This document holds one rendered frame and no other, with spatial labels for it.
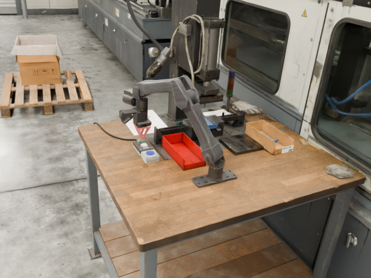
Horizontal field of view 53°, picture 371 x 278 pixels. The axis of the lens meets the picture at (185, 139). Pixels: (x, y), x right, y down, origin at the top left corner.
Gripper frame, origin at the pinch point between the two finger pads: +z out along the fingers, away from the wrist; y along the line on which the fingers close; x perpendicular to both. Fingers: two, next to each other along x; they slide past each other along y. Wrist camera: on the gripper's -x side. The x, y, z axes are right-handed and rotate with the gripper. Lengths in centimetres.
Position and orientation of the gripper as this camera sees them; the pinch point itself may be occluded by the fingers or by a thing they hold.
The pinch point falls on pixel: (141, 135)
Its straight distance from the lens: 182.2
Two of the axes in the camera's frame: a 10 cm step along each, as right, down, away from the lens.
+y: 4.4, 4.5, -7.7
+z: -0.6, 8.8, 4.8
